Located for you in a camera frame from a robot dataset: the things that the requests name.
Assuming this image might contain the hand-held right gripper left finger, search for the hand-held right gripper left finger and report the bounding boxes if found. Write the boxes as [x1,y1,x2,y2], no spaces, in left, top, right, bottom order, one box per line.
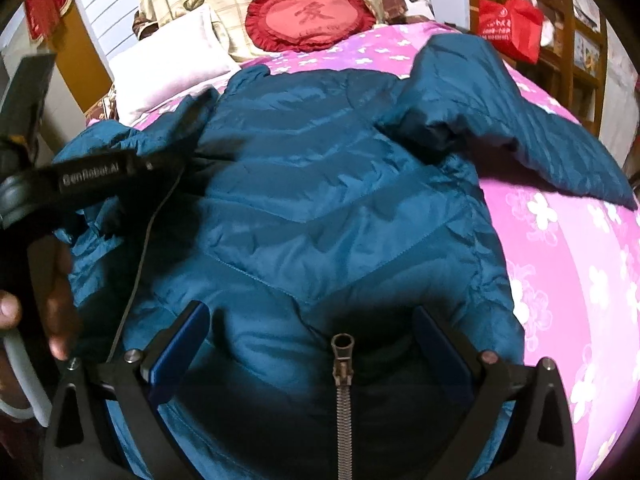
[42,301,211,480]

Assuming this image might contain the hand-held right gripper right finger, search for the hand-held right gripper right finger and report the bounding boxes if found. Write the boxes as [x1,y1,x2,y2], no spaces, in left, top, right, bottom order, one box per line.
[412,305,576,480]

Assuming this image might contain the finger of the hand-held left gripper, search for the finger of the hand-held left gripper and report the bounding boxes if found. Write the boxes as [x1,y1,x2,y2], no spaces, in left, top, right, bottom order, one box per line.
[130,88,221,182]

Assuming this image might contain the teal puffer jacket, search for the teal puffer jacket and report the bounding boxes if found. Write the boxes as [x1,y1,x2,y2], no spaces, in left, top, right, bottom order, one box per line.
[52,32,638,480]

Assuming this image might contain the person's left hand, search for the person's left hand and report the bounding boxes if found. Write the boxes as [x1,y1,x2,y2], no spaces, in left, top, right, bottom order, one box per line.
[0,252,84,361]

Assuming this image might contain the brown floral blanket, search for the brown floral blanket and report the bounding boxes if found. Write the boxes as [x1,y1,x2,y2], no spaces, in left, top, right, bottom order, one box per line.
[82,82,122,127]

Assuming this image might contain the white pillow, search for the white pillow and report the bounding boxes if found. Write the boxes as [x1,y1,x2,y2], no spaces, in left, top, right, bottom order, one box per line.
[107,4,242,126]

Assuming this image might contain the wooden headboard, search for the wooden headboard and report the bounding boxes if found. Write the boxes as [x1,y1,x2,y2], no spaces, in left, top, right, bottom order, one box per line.
[54,2,113,100]

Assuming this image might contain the pink floral bed sheet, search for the pink floral bed sheet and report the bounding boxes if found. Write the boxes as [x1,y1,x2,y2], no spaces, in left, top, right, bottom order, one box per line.
[85,22,640,480]

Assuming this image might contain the red hanging decoration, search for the red hanging decoration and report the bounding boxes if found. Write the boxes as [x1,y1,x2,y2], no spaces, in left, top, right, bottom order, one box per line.
[25,0,69,42]

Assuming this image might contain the red heart-shaped cushion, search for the red heart-shaped cushion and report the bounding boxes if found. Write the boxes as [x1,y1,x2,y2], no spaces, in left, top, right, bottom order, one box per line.
[245,0,377,52]

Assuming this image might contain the wooden shelf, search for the wooden shelf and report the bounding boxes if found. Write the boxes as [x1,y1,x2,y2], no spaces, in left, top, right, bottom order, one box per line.
[537,0,610,127]

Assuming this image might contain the red plastic bag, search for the red plastic bag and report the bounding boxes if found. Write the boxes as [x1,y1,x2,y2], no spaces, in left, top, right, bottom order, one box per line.
[477,0,544,65]

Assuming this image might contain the thin grey cable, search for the thin grey cable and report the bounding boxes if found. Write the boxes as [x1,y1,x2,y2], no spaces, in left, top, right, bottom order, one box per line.
[106,172,186,361]

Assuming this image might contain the thick grey cable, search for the thick grey cable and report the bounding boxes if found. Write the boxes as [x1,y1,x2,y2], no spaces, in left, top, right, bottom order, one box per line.
[0,329,52,419]

